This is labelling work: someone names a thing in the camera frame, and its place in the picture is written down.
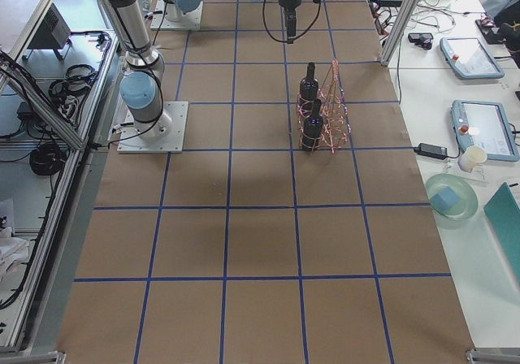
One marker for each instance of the white paper cup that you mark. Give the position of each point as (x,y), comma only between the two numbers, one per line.
(471,158)

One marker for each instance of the blue foam cube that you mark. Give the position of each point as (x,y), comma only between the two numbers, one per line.
(444,199)

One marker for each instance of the teal board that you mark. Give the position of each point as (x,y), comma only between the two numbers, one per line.
(502,211)

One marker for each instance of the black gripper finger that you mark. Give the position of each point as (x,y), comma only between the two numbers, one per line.
(290,34)

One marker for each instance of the upper blue teach pendant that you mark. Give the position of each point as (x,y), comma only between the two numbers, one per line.
(470,59)

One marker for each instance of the black power adapter brick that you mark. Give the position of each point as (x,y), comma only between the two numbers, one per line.
(431,151)

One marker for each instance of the wine bottle in basket right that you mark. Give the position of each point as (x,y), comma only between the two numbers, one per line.
(312,127)

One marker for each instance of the blue teach pendant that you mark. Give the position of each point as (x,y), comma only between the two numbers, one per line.
(470,59)
(485,125)

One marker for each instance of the translucent green plate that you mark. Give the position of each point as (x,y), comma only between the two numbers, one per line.
(466,207)

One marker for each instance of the black small stand device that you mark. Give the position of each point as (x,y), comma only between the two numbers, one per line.
(423,40)

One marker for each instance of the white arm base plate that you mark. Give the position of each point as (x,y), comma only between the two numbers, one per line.
(167,135)
(175,19)

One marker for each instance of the lower blue teach pendant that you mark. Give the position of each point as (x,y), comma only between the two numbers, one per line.
(485,125)

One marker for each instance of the aluminium frame post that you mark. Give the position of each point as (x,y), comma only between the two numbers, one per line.
(398,28)

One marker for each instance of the copper wire wine basket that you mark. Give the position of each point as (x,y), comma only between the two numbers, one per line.
(336,129)

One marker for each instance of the wine bottle in basket left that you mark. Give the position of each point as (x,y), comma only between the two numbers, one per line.
(308,90)

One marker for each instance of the wine bottle in basket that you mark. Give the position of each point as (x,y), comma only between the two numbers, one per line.
(312,127)
(308,90)

